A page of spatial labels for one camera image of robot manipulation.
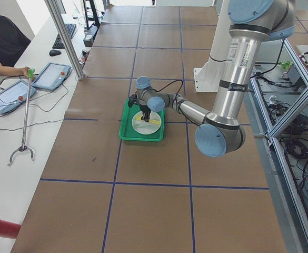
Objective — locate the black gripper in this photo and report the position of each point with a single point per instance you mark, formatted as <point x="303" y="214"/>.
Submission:
<point x="145" y="109"/>

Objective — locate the yellow plastic spoon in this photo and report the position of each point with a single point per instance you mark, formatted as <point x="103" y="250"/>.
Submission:
<point x="157" y="122"/>

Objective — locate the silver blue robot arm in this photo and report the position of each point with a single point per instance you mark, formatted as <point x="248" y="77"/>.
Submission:
<point x="219" y="131"/>

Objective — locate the person hand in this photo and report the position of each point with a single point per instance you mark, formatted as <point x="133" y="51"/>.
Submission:
<point x="26" y="73"/>

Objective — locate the clear plastic fork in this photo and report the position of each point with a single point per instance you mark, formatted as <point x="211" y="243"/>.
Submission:
<point x="145" y="128"/>

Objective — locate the white round plate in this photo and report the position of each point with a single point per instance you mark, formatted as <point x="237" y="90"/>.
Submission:
<point x="153" y="116"/>

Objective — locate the green plastic tray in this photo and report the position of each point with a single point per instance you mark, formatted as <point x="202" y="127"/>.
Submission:
<point x="127" y="132"/>

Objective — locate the far blue teach pendant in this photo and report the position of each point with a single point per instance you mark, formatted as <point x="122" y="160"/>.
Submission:
<point x="52" y="76"/>

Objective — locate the blue teach pendant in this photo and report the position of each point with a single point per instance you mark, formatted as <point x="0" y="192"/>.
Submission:
<point x="13" y="96"/>
<point x="52" y="76"/>

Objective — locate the black computer mouse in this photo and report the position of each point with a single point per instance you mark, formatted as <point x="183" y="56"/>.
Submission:
<point x="54" y="52"/>

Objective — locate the silver reacher grabber tool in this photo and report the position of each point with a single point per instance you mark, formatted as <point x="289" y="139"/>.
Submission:
<point x="23" y="146"/>

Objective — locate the near blue teach pendant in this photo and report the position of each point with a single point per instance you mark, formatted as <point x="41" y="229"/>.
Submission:
<point x="13" y="96"/>

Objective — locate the person in black shirt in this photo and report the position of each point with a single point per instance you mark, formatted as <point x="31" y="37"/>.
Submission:
<point x="13" y="43"/>

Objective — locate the red cylinder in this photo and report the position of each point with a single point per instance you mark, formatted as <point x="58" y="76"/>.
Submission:
<point x="9" y="229"/>

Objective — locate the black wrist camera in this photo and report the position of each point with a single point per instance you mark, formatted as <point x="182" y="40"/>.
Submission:
<point x="132" y="100"/>

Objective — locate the white pedestal column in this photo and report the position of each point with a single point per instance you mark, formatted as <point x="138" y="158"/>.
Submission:
<point x="207" y="78"/>

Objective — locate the aluminium frame post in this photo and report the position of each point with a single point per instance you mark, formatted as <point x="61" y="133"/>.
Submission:
<point x="56" y="15"/>

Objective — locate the aluminium side frame rail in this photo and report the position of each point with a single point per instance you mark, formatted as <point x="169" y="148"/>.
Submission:
<point x="278" y="102"/>

